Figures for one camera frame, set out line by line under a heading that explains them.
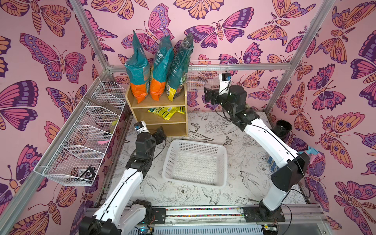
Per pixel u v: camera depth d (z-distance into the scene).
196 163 0.92
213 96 0.64
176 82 0.73
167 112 0.92
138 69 0.67
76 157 0.65
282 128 0.93
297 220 0.73
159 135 0.71
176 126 0.96
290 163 0.44
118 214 0.42
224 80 0.60
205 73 0.95
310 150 0.79
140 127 0.65
